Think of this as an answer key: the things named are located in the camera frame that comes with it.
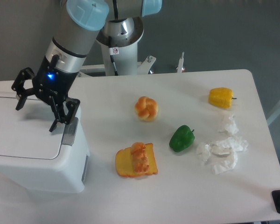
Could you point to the toast bread slice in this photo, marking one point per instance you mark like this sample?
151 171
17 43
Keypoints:
123 162

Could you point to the crumpled white tissue large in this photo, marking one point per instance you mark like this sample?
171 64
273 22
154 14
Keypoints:
227 151

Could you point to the knotted bread roll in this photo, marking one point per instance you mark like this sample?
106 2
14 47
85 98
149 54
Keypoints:
146 109

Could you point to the crumpled white tissue small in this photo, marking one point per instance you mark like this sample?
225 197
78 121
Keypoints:
203 151

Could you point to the crumpled white tissue upper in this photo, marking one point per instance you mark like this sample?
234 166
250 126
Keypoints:
228 125

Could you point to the long croissant bread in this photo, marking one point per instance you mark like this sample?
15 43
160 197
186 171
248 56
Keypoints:
139 157

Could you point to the white trash can lid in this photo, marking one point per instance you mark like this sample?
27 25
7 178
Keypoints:
25 133

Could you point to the white plastic trash can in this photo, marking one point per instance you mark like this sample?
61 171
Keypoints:
65 173

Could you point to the yellow bell pepper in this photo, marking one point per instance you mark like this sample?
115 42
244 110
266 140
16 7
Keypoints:
221 97

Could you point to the green bell pepper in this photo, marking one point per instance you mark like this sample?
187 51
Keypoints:
182 138

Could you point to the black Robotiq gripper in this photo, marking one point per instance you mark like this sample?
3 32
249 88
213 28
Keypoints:
54 85

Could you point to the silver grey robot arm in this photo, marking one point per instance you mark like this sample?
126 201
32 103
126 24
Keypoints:
81 22

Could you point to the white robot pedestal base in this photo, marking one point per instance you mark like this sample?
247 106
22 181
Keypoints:
119 45

